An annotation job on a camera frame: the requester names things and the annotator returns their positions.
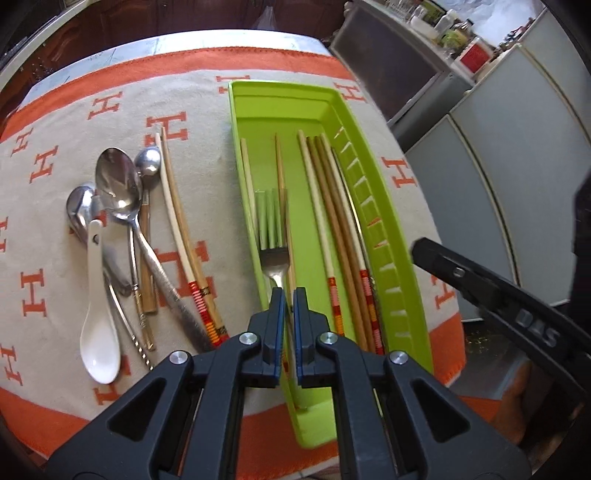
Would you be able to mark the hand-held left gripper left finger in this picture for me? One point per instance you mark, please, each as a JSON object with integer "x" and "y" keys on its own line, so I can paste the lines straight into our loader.
{"x": 277, "y": 323}

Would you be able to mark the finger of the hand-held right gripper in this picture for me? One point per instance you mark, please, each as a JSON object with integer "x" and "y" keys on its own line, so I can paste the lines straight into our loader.
{"x": 584, "y": 240}
{"x": 457, "y": 277}

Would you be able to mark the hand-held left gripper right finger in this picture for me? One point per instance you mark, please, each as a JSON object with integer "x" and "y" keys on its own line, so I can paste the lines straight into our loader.
{"x": 301, "y": 323}

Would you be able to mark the metal fork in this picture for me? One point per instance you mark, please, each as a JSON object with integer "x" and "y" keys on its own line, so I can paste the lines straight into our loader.
{"x": 272, "y": 263}

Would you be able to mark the white chopstick red striped end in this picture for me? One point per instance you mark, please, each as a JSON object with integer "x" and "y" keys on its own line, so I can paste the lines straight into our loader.
{"x": 350, "y": 230}
{"x": 322, "y": 230}

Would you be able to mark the white ceramic spoon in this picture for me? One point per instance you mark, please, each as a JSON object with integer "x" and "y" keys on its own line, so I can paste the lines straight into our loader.
{"x": 99, "y": 346}

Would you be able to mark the green plastic utensil tray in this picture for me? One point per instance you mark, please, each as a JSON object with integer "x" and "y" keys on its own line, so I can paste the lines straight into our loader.
{"x": 277, "y": 110}

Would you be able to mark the large metal spoon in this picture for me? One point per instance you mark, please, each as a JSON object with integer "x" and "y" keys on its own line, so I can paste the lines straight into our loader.
{"x": 117, "y": 180}

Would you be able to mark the short metal spoon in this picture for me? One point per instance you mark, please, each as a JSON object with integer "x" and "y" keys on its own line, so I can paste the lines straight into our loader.
{"x": 81, "y": 207}

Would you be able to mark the wooden chopstick red black end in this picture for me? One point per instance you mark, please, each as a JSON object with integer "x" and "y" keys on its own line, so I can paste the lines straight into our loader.
{"x": 210, "y": 300}

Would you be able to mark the cream chopstick orange striped end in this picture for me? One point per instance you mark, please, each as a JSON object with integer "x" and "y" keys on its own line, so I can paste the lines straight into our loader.
{"x": 198, "y": 300}

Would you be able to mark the grey refrigerator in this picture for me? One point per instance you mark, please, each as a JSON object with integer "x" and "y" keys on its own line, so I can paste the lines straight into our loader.
{"x": 508, "y": 161}

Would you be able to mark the red container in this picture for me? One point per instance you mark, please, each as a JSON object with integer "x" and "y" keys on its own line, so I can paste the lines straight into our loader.
{"x": 475, "y": 55}

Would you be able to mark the orange beige printed blanket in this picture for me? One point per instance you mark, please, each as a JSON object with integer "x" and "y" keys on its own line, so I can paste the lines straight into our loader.
{"x": 55, "y": 258}

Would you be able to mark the green label bottle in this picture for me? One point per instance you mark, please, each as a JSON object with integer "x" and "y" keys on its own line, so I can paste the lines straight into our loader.
{"x": 458, "y": 34}

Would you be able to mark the white bottle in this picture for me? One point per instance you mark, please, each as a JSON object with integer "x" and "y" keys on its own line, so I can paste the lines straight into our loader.
{"x": 444, "y": 21}

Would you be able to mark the glass jar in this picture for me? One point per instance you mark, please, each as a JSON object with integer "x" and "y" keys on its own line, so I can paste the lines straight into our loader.
{"x": 406, "y": 9}

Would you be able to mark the hanging plastic bag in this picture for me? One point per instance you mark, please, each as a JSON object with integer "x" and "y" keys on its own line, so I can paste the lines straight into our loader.
{"x": 268, "y": 21}

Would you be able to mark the white kitchen countertop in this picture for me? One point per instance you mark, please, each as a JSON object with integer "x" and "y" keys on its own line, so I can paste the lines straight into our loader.
{"x": 41, "y": 34}

